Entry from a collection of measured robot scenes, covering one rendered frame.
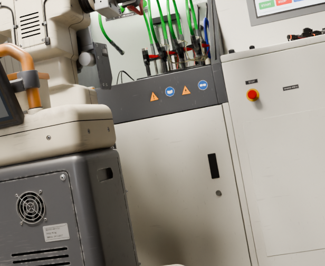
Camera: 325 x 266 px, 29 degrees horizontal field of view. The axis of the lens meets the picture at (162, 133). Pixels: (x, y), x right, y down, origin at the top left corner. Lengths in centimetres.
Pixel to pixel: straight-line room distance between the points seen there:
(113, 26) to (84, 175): 172
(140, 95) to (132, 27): 67
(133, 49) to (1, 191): 163
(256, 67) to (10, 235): 126
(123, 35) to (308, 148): 117
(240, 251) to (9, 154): 121
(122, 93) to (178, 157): 35
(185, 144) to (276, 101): 40
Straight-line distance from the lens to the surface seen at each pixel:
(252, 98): 246
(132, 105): 256
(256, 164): 249
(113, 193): 166
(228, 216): 252
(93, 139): 161
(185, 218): 255
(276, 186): 250
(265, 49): 250
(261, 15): 278
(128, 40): 315
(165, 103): 253
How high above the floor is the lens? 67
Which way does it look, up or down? 1 degrees up
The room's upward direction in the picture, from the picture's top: 10 degrees counter-clockwise
